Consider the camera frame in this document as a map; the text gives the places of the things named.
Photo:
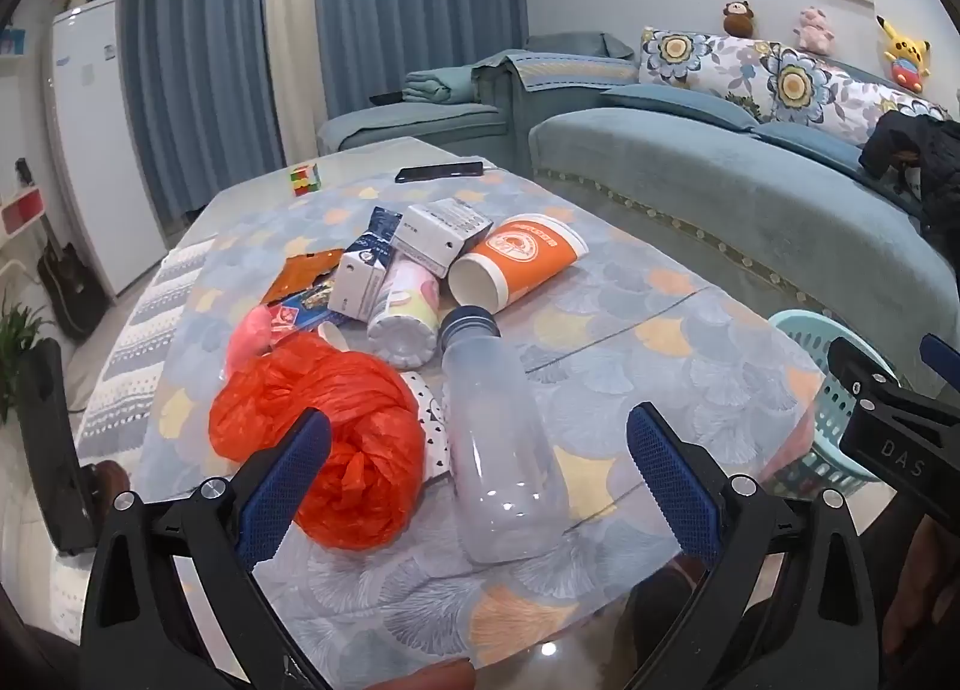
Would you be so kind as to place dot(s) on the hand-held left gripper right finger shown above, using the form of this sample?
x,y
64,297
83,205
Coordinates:
x,y
671,480

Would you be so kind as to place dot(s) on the white pink paper cup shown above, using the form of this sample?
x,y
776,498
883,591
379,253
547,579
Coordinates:
x,y
405,315

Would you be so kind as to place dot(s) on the blue curtain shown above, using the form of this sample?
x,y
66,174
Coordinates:
x,y
420,7
195,60

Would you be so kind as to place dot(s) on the light teal plastic basket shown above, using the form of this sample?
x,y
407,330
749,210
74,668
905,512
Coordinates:
x,y
806,337

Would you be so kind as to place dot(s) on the colourful small card packet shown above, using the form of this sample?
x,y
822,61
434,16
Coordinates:
x,y
307,311

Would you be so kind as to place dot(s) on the colourful puzzle cube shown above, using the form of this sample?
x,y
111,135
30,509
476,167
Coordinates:
x,y
304,180

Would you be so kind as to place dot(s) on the white box blue print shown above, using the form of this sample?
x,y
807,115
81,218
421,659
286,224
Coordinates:
x,y
356,281

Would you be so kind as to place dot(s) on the teal cushion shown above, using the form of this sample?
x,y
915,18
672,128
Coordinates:
x,y
675,105
810,142

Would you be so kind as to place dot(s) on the black jacket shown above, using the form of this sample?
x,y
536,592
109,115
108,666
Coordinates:
x,y
930,165

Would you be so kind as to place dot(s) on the blue white packet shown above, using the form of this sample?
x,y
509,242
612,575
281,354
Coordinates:
x,y
379,232

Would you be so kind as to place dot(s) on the clear plastic bottle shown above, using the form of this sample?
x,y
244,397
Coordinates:
x,y
495,450

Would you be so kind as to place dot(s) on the black guitar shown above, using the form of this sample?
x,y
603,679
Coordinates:
x,y
67,285

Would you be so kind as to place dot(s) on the red white wall shelf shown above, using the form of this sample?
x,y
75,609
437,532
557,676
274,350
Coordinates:
x,y
19,210

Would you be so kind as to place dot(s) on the blue fan-pattern tablecloth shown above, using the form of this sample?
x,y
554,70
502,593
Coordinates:
x,y
637,330

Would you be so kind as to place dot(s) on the small white plastic piece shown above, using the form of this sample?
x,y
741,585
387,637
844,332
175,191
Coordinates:
x,y
332,336

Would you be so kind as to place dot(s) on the yellow plush toy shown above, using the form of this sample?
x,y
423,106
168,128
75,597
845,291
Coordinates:
x,y
904,56

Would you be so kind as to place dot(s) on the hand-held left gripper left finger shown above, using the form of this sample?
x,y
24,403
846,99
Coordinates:
x,y
285,487

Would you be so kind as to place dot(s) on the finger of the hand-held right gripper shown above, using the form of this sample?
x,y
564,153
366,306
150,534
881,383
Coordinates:
x,y
943,356
892,435

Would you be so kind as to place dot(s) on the green potted plant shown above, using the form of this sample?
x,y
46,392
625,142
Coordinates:
x,y
22,337

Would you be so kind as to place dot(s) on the orange snack packet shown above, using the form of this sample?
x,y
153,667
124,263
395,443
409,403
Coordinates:
x,y
300,274

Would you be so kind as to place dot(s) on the orange paper cup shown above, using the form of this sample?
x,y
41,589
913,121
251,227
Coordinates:
x,y
525,255

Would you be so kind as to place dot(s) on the folded teal blanket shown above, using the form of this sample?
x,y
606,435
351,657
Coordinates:
x,y
435,86

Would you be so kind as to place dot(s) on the small blue picture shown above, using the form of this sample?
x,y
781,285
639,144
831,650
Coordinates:
x,y
11,43

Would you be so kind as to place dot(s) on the black chair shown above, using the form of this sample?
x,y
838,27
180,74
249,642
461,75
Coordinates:
x,y
49,450

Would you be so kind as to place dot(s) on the teal armrest cover cloth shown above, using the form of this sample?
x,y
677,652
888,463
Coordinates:
x,y
570,67

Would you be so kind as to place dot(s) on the pink plastic packet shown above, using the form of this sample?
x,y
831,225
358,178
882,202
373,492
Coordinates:
x,y
251,337

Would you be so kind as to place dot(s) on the white sheer curtain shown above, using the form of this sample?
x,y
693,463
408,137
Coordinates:
x,y
292,37

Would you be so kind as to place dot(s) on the brown monkey plush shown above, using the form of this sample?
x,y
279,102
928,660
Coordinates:
x,y
739,19

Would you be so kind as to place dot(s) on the white box grey print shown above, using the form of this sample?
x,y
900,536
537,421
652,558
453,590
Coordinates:
x,y
442,232

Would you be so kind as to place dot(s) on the teal sofa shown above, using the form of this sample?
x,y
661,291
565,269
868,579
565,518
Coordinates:
x,y
675,165

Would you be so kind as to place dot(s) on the white black-dotted paper cup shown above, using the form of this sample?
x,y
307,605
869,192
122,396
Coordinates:
x,y
435,427

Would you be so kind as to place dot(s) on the red plastic bag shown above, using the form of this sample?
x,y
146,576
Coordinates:
x,y
360,435

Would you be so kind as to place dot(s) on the black flat device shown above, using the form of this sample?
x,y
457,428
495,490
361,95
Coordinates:
x,y
388,97

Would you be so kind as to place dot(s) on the white grey striped cloth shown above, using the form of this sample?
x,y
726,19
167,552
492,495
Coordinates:
x,y
127,360

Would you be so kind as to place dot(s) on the pink plush toy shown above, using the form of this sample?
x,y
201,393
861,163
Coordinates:
x,y
816,30

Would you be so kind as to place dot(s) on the white refrigerator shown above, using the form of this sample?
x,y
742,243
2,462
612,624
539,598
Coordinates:
x,y
97,135

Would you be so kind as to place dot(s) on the black smartphone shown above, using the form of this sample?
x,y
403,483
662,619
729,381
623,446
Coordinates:
x,y
439,172

